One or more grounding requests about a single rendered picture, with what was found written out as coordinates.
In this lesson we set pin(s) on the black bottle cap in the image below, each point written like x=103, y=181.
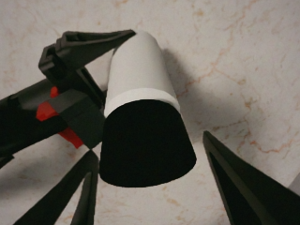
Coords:
x=144, y=144

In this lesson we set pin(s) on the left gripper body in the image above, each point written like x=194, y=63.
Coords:
x=33, y=99

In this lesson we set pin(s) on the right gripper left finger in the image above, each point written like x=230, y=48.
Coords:
x=50, y=207

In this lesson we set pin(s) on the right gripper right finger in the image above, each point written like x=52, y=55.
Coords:
x=274, y=203

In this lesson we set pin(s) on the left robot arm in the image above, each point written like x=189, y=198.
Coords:
x=75, y=107

